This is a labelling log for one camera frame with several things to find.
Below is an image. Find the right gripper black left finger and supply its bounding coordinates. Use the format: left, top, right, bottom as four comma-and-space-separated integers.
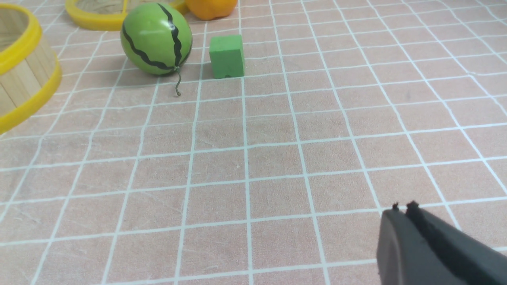
376, 203, 444, 285

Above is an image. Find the green toy watermelon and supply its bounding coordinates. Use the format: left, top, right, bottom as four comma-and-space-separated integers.
120, 2, 193, 96

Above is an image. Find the woven bamboo steamer lid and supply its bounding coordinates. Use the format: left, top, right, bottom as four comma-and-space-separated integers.
65, 0, 189, 31

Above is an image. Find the green foam cube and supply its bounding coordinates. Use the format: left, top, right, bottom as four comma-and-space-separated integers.
209, 34, 245, 79

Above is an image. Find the orange toy pear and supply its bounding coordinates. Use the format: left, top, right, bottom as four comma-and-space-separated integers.
185, 0, 238, 21

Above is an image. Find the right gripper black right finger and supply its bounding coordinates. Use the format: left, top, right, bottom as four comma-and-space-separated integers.
405, 201, 506, 285

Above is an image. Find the pink checkered tablecloth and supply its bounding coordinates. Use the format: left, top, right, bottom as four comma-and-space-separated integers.
1, 0, 506, 285

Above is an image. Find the bamboo steamer tray yellow rim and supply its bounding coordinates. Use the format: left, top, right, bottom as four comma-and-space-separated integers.
0, 2, 62, 133

